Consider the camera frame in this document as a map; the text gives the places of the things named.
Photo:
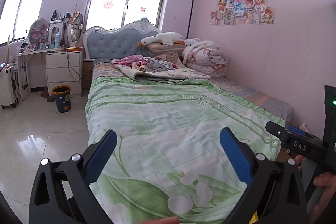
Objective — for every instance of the bear print pillow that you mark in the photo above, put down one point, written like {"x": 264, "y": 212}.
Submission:
{"x": 171, "y": 54}

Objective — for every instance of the dark blue orange-rimmed trash bin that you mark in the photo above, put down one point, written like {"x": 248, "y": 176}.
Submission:
{"x": 62, "y": 96}

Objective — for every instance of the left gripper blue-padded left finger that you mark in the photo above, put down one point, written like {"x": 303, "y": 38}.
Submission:
{"x": 96, "y": 156}

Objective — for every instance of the round vanity mirror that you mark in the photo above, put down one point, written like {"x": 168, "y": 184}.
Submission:
{"x": 39, "y": 32}

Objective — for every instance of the pink cartoon folded quilt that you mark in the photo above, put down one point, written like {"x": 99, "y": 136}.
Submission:
{"x": 206, "y": 57}

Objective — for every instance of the folded beige blanket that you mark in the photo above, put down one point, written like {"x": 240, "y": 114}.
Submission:
{"x": 176, "y": 74}

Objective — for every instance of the green floral bedspread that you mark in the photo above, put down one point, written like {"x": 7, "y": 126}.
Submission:
{"x": 169, "y": 161}

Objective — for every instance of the anime posters on wall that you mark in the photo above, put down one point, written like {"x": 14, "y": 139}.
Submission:
{"x": 248, "y": 11}

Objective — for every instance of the white desk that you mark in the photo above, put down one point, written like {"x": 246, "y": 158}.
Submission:
{"x": 32, "y": 70}

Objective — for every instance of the white drawer nightstand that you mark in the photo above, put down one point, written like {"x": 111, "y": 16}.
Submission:
{"x": 65, "y": 68}

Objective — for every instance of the pile of pink grey clothes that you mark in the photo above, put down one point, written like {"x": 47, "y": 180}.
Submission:
{"x": 145, "y": 64}

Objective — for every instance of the blue tufted headboard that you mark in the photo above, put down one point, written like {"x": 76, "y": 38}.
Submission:
{"x": 102, "y": 44}

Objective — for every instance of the white suitcase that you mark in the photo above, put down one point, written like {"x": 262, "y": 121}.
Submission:
{"x": 9, "y": 87}

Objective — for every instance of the electric desk fan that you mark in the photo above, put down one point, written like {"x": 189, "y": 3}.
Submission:
{"x": 74, "y": 29}

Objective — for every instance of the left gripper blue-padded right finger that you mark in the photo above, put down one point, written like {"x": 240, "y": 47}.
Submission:
{"x": 241, "y": 157}

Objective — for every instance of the white goose plush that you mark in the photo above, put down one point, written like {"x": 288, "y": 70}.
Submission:
{"x": 165, "y": 38}

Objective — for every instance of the person's right hand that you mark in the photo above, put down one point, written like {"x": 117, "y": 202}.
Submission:
{"x": 325, "y": 181}

